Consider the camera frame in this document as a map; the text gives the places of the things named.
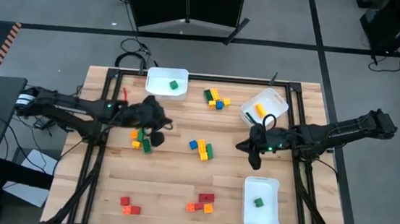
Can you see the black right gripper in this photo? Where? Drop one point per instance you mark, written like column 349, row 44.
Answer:
column 273, row 140

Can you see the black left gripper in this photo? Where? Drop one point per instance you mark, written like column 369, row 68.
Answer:
column 141, row 116

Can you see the long yellow block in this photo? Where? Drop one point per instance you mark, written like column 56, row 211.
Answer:
column 260, row 110
column 215, row 94
column 201, row 146

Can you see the small green block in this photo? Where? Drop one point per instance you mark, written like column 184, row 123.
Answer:
column 259, row 202
column 173, row 84

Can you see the long dark green block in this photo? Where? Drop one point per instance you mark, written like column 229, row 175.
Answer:
column 208, row 95

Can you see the long red block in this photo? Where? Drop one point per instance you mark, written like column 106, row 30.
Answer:
column 206, row 198

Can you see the small red block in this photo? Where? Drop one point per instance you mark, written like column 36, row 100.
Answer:
column 135, row 210
column 125, row 201
column 199, row 206

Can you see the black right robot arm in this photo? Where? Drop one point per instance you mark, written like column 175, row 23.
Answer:
column 347, row 130

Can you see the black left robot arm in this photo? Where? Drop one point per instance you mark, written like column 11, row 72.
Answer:
column 77, row 106

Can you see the narrow green block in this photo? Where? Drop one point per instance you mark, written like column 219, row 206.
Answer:
column 141, row 136

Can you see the white bin with paper label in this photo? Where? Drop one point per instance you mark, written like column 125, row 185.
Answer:
column 159, row 84

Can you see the white plastic bin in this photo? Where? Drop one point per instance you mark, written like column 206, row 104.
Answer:
column 265, row 219

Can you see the grey partition base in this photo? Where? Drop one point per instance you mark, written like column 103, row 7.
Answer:
column 178, row 26

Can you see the black partition foot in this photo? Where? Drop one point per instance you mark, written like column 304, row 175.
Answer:
column 237, row 30

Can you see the black power brick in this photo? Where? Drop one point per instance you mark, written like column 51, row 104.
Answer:
column 43, row 123

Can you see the black equipment rack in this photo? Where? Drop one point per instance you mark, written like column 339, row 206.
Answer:
column 393, row 23

